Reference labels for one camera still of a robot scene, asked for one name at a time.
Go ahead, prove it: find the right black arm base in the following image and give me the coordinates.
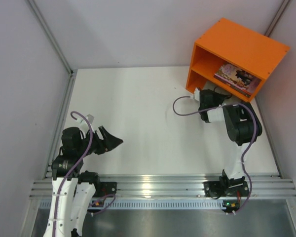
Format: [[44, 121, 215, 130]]
[[204, 181, 226, 199]]

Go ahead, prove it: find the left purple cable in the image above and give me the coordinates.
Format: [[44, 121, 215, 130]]
[[51, 111, 116, 237]]

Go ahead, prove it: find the aluminium mounting rail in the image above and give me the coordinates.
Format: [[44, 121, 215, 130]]
[[29, 173, 296, 210]]

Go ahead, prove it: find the dark cover paperback book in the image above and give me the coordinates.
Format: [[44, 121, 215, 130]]
[[214, 76, 251, 98]]

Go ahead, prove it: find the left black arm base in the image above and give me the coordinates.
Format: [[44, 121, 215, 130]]
[[93, 182, 117, 198]]

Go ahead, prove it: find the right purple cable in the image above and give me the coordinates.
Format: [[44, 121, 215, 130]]
[[172, 96, 259, 215]]

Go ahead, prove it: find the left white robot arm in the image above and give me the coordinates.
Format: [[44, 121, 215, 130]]
[[44, 126, 123, 237]]

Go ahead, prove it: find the pale green Gatsby book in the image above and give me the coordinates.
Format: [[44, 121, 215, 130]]
[[203, 81, 232, 97]]

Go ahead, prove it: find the orange wooden shelf cabinet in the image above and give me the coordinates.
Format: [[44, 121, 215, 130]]
[[185, 18, 290, 102]]

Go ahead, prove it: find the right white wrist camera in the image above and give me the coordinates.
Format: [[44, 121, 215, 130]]
[[190, 87, 201, 102]]

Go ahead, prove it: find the pink Shakespeare story book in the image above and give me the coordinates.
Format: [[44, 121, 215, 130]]
[[214, 63, 261, 95]]

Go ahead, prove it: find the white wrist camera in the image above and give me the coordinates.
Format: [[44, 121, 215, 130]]
[[190, 87, 201, 102], [76, 114, 94, 133]]

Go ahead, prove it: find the purple cable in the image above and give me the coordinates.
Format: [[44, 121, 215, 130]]
[[172, 96, 259, 215], [51, 111, 116, 237]]

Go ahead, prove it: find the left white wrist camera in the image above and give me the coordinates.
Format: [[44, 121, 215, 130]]
[[76, 114, 94, 133]]

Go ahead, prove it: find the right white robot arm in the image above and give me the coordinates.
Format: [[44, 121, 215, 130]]
[[194, 88, 262, 199]]

